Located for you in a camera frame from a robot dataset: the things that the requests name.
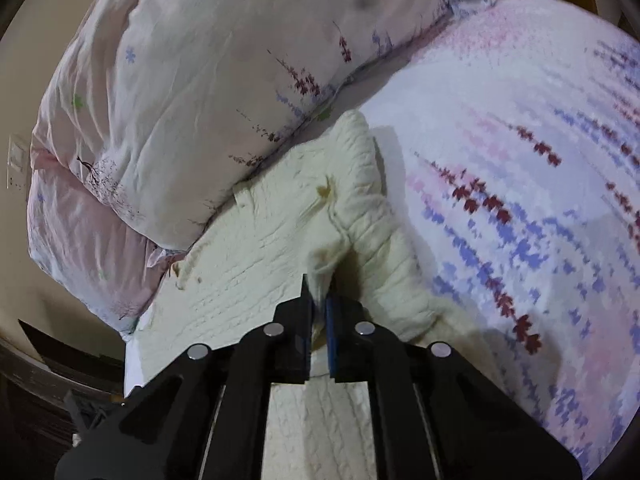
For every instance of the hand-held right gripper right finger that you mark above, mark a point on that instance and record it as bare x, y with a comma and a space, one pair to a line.
332, 330

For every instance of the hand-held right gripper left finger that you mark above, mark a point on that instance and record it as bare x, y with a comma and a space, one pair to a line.
299, 320

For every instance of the cream quilted baby garment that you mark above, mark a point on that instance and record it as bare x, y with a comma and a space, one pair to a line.
280, 260

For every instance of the floral bed sheet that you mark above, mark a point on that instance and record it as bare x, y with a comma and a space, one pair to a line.
510, 170

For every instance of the white floral pillow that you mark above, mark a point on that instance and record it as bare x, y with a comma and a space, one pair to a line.
190, 95

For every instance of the dark wooden bedside furniture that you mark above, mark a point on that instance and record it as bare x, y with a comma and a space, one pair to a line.
45, 385

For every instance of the wall power outlet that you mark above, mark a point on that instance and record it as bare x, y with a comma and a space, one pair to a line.
15, 161

